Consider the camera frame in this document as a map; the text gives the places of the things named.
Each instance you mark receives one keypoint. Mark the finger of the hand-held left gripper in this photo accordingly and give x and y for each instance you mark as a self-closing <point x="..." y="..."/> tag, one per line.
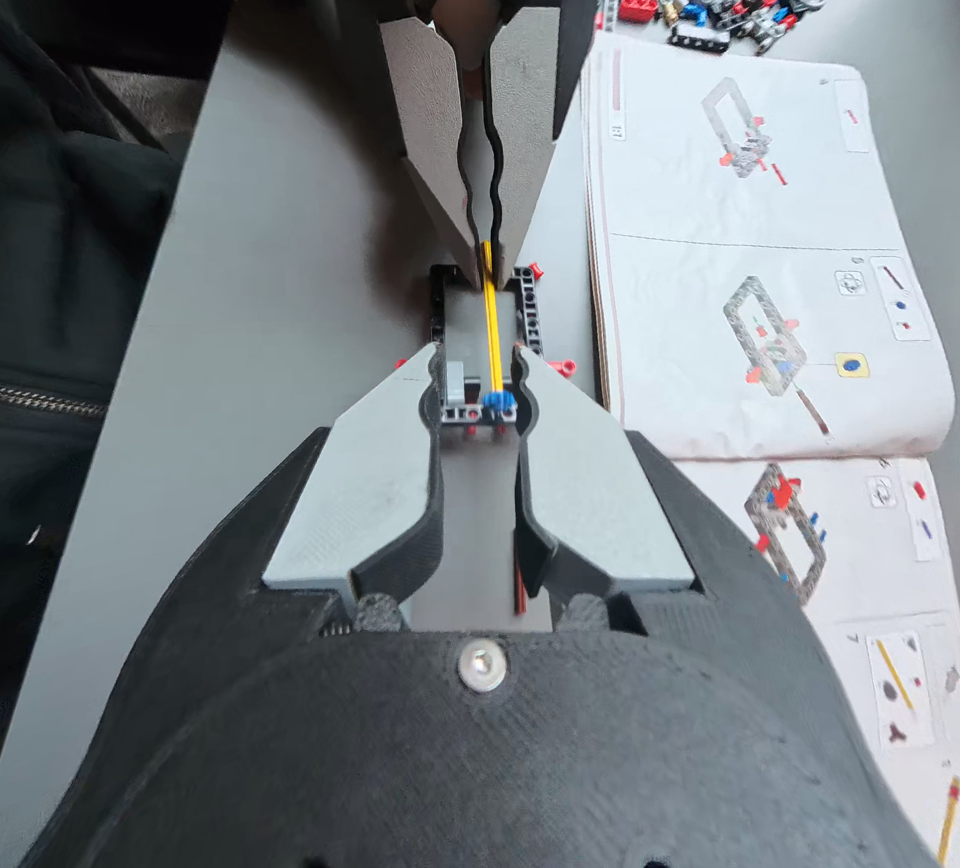
<point x="529" y="103"/>
<point x="424" y="118"/>

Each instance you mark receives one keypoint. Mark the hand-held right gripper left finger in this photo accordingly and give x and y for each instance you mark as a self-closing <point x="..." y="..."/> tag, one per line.
<point x="352" y="500"/>

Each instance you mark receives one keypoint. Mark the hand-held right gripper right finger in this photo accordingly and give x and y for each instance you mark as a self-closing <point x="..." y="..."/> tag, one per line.
<point x="600" y="500"/>

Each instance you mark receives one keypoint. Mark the brown lego axle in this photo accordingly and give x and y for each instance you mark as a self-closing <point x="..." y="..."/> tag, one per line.
<point x="521" y="583"/>

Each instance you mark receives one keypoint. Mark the blue lego gear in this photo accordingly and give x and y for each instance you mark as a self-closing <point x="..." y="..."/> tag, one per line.
<point x="497" y="401"/>

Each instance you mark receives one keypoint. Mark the black lego frame assembly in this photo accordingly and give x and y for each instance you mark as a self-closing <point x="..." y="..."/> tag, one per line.
<point x="529" y="313"/>

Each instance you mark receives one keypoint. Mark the yellow lego axle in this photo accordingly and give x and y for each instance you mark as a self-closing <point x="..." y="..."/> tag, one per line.
<point x="491" y="328"/>

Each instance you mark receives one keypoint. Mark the lego instruction booklet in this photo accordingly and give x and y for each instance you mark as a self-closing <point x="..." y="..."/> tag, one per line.
<point x="750" y="208"/>

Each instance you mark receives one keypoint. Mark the person's left hand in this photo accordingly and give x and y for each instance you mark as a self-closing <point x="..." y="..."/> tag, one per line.
<point x="465" y="28"/>

